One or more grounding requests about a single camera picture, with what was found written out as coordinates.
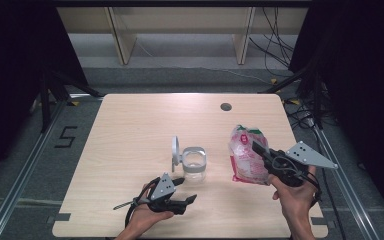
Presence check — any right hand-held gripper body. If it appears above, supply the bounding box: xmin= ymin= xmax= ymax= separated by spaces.
xmin=262 ymin=140 xmax=340 ymax=188

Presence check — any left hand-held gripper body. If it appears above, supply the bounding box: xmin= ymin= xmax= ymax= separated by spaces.
xmin=146 ymin=172 xmax=188 ymax=216

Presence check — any pink and green plastic bag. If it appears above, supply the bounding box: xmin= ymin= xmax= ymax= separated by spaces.
xmin=227 ymin=124 xmax=271 ymax=186

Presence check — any glass jar with white lid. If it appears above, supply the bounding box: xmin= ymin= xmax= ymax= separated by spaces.
xmin=171 ymin=134 xmax=208 ymax=184

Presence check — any person's left hand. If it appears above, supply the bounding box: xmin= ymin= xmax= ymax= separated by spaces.
xmin=126 ymin=183 xmax=175 ymax=235

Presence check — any person's right hand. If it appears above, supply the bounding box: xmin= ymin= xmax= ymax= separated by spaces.
xmin=268 ymin=165 xmax=320 ymax=223

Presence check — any grey zip tie tail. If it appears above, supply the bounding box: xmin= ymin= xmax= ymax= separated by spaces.
xmin=112 ymin=198 xmax=138 ymax=211

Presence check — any black tripod stand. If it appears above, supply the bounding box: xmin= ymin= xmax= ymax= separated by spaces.
xmin=39 ymin=69 xmax=105 ymax=134
xmin=259 ymin=62 xmax=325 ymax=130

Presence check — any black curtain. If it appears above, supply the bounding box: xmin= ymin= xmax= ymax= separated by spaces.
xmin=0 ymin=0 xmax=90 ymax=188
xmin=289 ymin=0 xmax=384 ymax=219

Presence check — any light wooden office desk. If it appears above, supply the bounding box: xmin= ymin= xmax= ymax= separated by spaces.
xmin=57 ymin=6 xmax=309 ymax=66

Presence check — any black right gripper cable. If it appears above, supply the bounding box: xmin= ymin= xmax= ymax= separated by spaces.
xmin=271 ymin=154 xmax=323 ymax=205

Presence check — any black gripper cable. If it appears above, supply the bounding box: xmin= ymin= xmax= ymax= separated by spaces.
xmin=124 ymin=176 xmax=163 ymax=230
xmin=271 ymin=154 xmax=323 ymax=205

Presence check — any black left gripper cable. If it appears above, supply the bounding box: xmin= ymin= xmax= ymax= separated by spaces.
xmin=124 ymin=176 xmax=163 ymax=230

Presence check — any aluminium floor rail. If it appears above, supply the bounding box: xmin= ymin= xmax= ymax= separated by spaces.
xmin=312 ymin=125 xmax=384 ymax=240
xmin=0 ymin=99 xmax=68 ymax=240

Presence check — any black floor cable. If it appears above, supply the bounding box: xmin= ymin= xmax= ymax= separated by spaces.
xmin=285 ymin=99 xmax=348 ymax=240

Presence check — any black cable bundle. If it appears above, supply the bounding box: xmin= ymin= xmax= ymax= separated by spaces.
xmin=248 ymin=6 xmax=296 ymax=78

